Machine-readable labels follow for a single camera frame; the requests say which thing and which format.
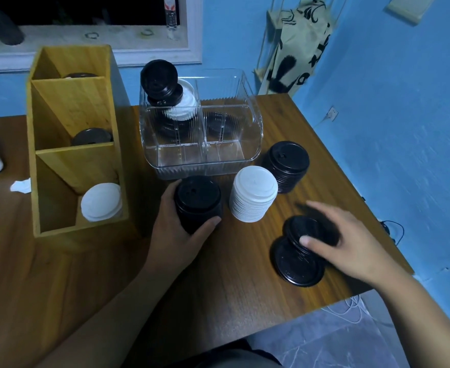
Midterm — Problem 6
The pile of black and white cup lids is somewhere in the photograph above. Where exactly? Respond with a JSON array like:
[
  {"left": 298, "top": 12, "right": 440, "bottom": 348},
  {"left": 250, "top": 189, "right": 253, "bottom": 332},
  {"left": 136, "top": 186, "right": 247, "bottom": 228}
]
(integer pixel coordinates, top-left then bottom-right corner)
[{"left": 140, "top": 59, "right": 248, "bottom": 144}]

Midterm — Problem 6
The clear plastic water bottle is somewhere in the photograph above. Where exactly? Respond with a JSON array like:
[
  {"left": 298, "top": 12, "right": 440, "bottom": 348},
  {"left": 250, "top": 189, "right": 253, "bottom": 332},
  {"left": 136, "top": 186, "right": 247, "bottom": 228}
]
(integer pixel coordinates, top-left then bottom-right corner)
[{"left": 164, "top": 0, "right": 179, "bottom": 29}]

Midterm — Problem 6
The white cable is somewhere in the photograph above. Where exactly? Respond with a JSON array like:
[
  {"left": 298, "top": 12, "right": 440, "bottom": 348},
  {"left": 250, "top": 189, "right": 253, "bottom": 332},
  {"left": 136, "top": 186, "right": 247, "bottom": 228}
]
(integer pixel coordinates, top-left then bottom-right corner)
[{"left": 321, "top": 294, "right": 394, "bottom": 326}]

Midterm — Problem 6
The cream tote bag black print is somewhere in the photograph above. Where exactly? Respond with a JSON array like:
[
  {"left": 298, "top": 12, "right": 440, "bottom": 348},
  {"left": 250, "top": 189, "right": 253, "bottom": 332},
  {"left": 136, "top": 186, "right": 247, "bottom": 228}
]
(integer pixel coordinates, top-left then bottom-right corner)
[{"left": 257, "top": 0, "right": 333, "bottom": 97}]

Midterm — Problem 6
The clear plastic container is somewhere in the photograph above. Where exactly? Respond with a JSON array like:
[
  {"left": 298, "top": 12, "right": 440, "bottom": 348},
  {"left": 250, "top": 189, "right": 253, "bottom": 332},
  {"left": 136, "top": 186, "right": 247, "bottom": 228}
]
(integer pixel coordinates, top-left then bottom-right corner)
[{"left": 138, "top": 68, "right": 264, "bottom": 180}]

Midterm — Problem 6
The short stack of black lids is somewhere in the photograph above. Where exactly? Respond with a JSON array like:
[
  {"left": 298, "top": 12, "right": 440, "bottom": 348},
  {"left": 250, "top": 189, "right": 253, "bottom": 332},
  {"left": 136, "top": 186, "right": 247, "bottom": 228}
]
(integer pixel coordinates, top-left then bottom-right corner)
[{"left": 263, "top": 141, "right": 311, "bottom": 177}]

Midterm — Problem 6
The person's left forearm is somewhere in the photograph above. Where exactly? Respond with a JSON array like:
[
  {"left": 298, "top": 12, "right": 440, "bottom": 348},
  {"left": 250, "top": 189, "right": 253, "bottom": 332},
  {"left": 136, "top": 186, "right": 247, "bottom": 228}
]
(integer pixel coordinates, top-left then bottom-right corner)
[{"left": 44, "top": 264, "right": 179, "bottom": 368}]

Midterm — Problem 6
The white domed cup lid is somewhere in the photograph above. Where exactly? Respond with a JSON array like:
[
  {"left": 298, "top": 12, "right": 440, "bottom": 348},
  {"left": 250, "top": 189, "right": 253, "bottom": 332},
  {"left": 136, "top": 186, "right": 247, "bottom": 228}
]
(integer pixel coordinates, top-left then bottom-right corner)
[{"left": 228, "top": 166, "right": 279, "bottom": 223}]

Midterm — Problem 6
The cream wall plate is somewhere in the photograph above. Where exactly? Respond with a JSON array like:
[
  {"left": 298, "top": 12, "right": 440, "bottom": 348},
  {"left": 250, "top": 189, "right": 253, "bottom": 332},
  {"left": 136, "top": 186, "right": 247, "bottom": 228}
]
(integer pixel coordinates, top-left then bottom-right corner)
[{"left": 387, "top": 0, "right": 439, "bottom": 26}]

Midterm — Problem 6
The person's left hand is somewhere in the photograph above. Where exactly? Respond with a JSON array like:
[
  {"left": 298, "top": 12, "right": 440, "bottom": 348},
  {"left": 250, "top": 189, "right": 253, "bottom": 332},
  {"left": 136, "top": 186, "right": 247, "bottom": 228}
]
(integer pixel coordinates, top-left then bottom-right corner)
[{"left": 144, "top": 179, "right": 222, "bottom": 280}]

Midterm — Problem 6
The grey shirt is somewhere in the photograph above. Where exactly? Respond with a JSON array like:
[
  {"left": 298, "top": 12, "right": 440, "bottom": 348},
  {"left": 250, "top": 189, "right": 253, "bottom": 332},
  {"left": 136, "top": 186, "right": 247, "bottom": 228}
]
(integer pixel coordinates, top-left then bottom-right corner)
[{"left": 205, "top": 348, "right": 283, "bottom": 368}]

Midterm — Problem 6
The black wired device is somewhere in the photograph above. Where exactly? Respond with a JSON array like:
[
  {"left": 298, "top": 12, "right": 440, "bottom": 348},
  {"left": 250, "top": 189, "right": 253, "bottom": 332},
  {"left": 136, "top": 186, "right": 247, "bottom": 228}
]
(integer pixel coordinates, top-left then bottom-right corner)
[{"left": 380, "top": 220, "right": 405, "bottom": 246}]

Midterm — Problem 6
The crumpled white tissue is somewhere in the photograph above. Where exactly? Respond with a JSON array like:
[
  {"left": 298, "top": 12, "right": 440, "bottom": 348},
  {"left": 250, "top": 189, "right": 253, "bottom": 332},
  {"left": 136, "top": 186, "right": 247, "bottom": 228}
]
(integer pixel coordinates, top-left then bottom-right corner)
[{"left": 9, "top": 178, "right": 32, "bottom": 195}]

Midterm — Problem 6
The wooden three-compartment organizer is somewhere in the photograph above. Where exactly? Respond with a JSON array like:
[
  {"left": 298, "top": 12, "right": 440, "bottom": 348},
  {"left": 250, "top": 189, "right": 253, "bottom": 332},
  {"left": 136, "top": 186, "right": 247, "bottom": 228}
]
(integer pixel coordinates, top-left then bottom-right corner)
[{"left": 26, "top": 44, "right": 141, "bottom": 242}]

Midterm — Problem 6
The dark glass vase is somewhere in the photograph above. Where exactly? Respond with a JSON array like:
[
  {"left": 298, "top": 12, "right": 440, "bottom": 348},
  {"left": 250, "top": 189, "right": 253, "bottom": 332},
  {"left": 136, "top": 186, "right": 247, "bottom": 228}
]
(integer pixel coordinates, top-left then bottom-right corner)
[{"left": 0, "top": 0, "right": 25, "bottom": 45}]

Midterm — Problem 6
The person's right hand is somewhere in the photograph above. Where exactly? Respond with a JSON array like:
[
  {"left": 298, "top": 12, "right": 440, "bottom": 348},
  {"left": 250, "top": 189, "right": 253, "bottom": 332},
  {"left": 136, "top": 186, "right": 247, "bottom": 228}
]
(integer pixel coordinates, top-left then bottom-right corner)
[{"left": 295, "top": 200, "right": 414, "bottom": 290}]

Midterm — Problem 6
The hanging rope shelf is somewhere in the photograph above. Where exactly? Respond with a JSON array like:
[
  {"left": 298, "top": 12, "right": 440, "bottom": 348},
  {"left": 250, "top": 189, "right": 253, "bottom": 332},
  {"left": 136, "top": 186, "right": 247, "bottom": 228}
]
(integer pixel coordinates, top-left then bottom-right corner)
[{"left": 254, "top": 0, "right": 348, "bottom": 88}]

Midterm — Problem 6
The white window frame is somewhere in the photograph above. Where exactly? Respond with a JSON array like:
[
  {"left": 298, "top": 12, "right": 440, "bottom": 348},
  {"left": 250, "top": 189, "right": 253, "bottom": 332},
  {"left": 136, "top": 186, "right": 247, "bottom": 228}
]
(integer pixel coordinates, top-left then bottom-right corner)
[{"left": 0, "top": 0, "right": 203, "bottom": 73}]

